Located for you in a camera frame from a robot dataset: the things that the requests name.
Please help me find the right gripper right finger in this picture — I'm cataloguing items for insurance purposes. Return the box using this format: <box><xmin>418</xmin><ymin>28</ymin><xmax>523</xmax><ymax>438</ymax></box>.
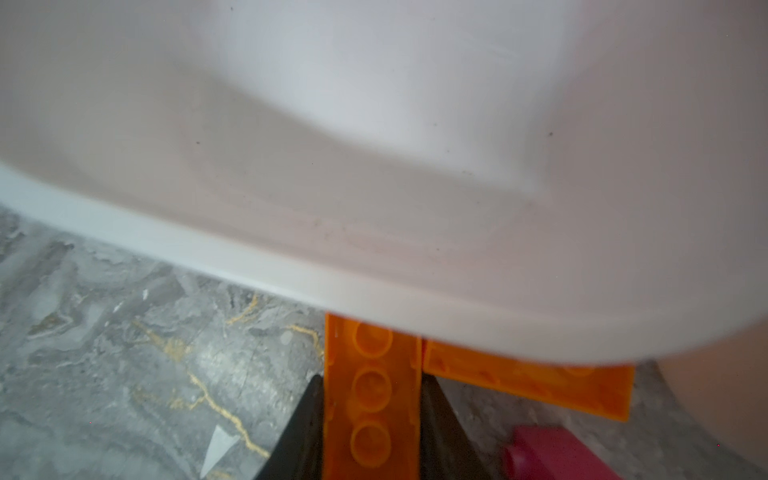
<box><xmin>420</xmin><ymin>374</ymin><xmax>491</xmax><ymax>480</ymax></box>

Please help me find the orange lego top plate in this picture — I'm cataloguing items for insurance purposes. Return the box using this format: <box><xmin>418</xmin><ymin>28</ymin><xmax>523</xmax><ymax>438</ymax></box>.
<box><xmin>422</xmin><ymin>340</ymin><xmax>635</xmax><ymax>421</ymax></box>

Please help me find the white plastic bin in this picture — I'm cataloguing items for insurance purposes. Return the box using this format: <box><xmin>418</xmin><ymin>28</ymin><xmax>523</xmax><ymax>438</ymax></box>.
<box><xmin>657</xmin><ymin>319</ymin><xmax>767</xmax><ymax>470</ymax></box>
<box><xmin>1</xmin><ymin>1</ymin><xmax>767</xmax><ymax>364</ymax></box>

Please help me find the pink lego brick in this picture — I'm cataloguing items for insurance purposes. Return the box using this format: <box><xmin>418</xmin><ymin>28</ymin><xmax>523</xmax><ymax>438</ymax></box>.
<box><xmin>501</xmin><ymin>425</ymin><xmax>621</xmax><ymax>480</ymax></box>

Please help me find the middle white plastic bin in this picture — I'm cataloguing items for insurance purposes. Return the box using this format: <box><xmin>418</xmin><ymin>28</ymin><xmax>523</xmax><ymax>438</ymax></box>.
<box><xmin>1</xmin><ymin>1</ymin><xmax>767</xmax><ymax>364</ymax></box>

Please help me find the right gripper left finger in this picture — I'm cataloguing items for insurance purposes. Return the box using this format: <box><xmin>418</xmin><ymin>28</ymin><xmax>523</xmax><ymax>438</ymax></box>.
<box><xmin>254</xmin><ymin>375</ymin><xmax>324</xmax><ymax>480</ymax></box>

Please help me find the long orange lego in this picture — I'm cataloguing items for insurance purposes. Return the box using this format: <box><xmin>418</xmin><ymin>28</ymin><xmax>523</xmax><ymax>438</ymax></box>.
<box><xmin>322</xmin><ymin>313</ymin><xmax>422</xmax><ymax>479</ymax></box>

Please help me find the right white plastic bin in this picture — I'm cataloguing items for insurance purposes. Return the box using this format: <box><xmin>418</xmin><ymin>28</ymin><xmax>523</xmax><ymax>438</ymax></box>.
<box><xmin>657</xmin><ymin>319</ymin><xmax>767</xmax><ymax>470</ymax></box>

